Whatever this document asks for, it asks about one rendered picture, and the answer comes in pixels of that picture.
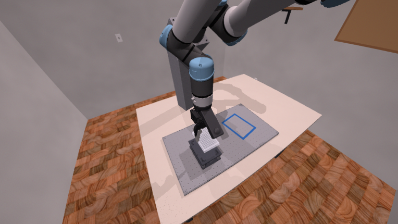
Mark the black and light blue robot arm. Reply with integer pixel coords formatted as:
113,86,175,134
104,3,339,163
159,0,317,139

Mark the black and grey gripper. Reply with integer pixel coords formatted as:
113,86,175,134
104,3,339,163
190,103,212,142

